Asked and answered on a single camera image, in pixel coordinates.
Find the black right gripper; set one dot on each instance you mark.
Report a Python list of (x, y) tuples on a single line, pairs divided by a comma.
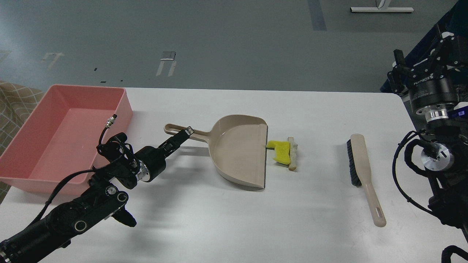
[(430, 87)]

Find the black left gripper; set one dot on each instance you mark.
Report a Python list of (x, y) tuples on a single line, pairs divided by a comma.
[(153, 159)]

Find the beige plastic dustpan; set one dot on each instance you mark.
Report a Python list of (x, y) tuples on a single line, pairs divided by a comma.
[(237, 147)]

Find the yellow sponge piece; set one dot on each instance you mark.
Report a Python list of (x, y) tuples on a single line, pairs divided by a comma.
[(281, 149)]

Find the toy sandwich slice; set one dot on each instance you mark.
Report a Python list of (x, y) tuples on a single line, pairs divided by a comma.
[(293, 154)]

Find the beige hand brush black bristles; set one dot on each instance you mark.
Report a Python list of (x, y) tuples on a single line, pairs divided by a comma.
[(361, 176)]

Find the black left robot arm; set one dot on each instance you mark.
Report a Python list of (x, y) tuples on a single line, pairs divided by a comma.
[(102, 199)]

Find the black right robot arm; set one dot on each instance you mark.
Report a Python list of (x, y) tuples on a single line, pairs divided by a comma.
[(437, 152)]

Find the pink plastic bin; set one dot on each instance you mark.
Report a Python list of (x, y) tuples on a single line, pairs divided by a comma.
[(61, 135)]

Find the white table leg base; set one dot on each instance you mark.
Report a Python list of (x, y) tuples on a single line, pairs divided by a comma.
[(382, 6)]

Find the beige checkered cloth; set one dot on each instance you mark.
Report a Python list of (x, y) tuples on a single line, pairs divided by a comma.
[(17, 102)]

